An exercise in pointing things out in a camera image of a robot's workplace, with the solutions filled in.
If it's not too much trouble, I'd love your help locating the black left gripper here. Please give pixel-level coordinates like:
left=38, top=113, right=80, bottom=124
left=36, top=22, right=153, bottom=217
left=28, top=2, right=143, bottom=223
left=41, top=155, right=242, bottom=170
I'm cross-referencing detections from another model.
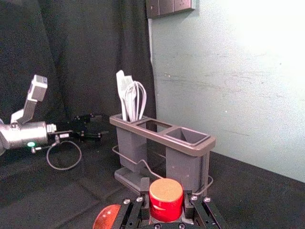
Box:
left=47, top=113, right=111, bottom=144

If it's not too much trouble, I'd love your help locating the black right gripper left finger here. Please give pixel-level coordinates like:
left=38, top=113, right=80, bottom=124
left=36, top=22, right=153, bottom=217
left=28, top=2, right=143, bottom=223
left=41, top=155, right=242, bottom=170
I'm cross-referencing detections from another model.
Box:
left=118, top=177, right=151, bottom=229

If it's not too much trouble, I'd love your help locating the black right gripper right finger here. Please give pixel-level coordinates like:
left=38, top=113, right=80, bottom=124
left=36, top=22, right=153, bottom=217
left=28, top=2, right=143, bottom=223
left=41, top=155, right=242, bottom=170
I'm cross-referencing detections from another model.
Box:
left=183, top=190, right=226, bottom=229

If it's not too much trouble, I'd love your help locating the red jar with cork lid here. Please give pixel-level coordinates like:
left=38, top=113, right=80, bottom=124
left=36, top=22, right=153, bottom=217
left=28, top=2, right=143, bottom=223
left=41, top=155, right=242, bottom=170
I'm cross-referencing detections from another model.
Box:
left=148, top=178, right=184, bottom=223

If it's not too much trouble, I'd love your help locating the red glossy round object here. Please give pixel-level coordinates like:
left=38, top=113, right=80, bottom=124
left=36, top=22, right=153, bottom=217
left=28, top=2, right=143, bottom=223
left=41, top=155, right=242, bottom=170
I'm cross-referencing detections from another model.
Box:
left=92, top=204, right=122, bottom=229

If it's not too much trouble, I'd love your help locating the white slotted spatula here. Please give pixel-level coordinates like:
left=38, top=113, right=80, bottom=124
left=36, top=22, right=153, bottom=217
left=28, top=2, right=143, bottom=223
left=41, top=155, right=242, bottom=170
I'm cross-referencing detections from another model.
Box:
left=116, top=70, right=131, bottom=121

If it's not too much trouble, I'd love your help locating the dark rack with steel bars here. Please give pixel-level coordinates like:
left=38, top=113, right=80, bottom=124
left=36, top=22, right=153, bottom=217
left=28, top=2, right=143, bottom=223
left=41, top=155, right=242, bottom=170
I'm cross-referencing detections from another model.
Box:
left=109, top=114, right=217, bottom=197

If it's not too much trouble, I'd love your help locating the white whisk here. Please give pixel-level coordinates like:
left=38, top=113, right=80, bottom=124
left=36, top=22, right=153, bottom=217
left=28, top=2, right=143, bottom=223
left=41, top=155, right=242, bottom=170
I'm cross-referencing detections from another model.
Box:
left=124, top=81, right=147, bottom=121

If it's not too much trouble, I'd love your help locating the white serving fork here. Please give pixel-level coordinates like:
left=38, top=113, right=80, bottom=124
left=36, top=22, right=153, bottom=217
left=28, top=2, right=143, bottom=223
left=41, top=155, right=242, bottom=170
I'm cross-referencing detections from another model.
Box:
left=125, top=74, right=137, bottom=120

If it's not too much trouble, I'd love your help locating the black cloth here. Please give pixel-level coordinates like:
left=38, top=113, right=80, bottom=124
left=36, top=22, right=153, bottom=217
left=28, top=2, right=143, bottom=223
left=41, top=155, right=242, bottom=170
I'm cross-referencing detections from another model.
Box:
left=0, top=0, right=305, bottom=229

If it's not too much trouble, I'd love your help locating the thin dark gripper cable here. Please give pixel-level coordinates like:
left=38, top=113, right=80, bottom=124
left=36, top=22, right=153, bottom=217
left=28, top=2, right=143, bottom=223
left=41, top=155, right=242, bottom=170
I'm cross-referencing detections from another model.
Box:
left=30, top=139, right=83, bottom=171

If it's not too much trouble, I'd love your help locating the dark wall switch panel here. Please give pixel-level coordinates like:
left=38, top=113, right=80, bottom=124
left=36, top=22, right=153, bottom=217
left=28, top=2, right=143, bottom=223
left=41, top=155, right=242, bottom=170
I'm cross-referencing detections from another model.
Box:
left=145, top=0, right=197, bottom=20

